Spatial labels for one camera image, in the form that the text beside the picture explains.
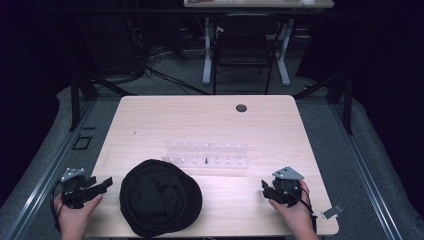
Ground person's left hand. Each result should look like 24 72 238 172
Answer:
54 194 104 240

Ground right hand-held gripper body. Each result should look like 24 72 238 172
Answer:
271 166 305 208

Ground small grey tag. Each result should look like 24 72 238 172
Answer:
320 203 345 220

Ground clear acrylic peg rack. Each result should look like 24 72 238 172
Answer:
160 139 250 170

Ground black chair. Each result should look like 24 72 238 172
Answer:
211 13 282 96

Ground black metal stand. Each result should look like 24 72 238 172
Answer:
292 70 355 136
67 64 138 133

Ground person's right hand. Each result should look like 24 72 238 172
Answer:
267 180 320 240

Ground black hat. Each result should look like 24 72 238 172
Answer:
118 158 204 239

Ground aluminium floor rail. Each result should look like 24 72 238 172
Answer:
0 99 98 240
328 99 406 240

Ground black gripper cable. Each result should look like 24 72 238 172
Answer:
275 184 318 234
49 179 65 234

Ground white-legged desk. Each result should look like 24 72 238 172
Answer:
182 0 336 88

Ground black floor cables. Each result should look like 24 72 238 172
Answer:
113 19 213 97

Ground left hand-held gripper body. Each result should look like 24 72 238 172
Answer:
60 167 98 210

